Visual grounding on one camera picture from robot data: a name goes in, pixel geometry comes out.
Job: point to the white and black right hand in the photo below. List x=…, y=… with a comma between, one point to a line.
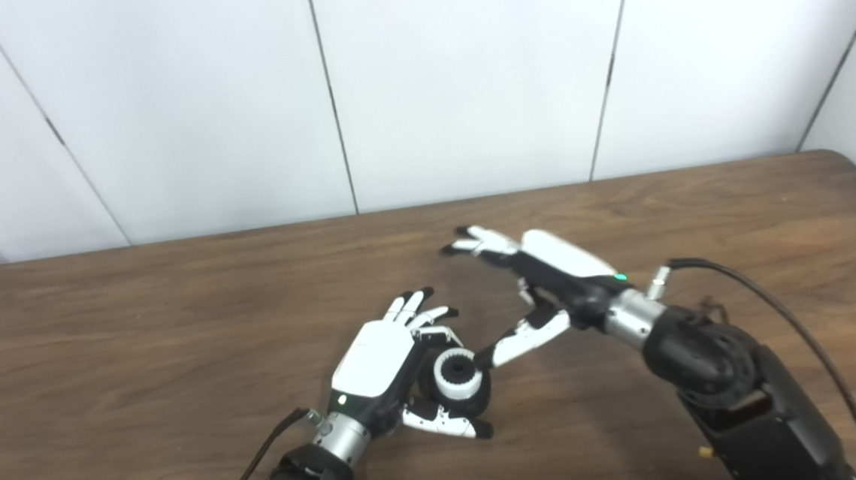
x=568, y=256

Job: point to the white and black left hand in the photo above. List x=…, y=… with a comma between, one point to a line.
x=376, y=360

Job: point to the round black part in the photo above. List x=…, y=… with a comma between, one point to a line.
x=427, y=391

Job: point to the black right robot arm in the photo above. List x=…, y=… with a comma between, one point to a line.
x=740, y=391

